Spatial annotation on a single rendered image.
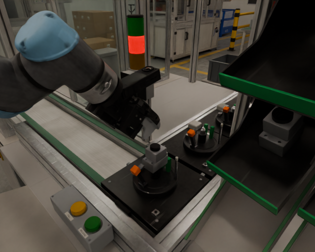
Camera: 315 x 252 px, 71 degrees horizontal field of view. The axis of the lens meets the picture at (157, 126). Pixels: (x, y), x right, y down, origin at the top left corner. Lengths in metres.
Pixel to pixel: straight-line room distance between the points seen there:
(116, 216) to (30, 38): 0.47
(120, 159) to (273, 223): 0.57
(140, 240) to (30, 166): 0.61
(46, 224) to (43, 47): 0.59
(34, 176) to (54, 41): 0.73
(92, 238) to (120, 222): 0.07
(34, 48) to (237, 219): 0.48
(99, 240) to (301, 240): 0.44
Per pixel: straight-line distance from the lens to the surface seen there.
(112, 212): 0.66
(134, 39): 0.70
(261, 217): 0.52
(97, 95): 0.40
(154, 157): 0.61
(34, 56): 0.35
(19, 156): 1.14
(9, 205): 0.92
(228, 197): 0.54
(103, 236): 0.63
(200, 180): 0.71
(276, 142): 0.41
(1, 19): 1.44
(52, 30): 0.34
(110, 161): 0.87
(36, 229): 0.81
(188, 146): 0.81
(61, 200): 0.72
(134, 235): 0.60
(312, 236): 0.52
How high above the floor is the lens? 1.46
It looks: 31 degrees down
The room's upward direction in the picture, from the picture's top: straight up
